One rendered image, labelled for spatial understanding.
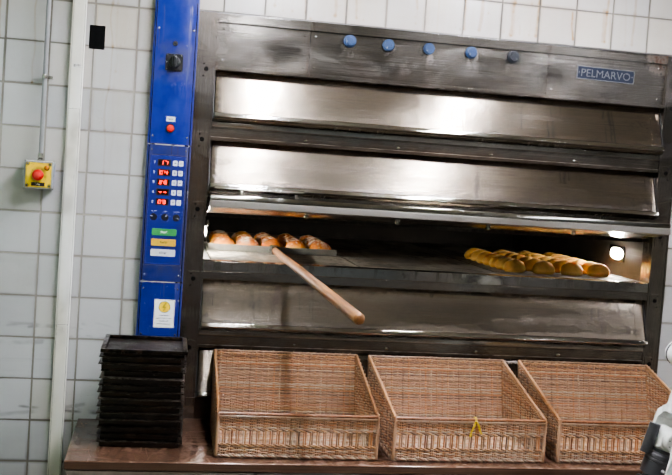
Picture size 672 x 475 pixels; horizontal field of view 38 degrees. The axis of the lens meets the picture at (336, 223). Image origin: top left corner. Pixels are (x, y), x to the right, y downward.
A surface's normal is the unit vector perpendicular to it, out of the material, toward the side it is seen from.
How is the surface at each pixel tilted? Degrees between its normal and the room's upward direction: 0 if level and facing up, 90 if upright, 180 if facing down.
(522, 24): 90
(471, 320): 70
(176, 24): 90
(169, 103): 90
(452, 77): 90
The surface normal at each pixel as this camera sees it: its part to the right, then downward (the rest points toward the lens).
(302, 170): 0.18, -0.27
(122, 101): 0.18, 0.07
